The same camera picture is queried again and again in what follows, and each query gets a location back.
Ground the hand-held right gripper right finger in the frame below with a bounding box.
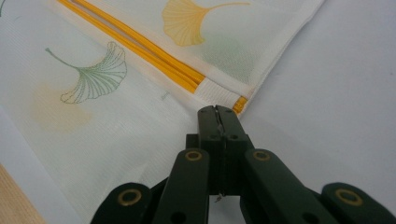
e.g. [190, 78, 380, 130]
[216, 105, 255, 196]

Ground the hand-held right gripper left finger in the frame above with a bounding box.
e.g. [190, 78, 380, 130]
[185, 105, 226, 196]

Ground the white leaf-print mesh laundry bag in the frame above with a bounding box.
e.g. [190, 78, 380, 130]
[0, 0, 326, 224]

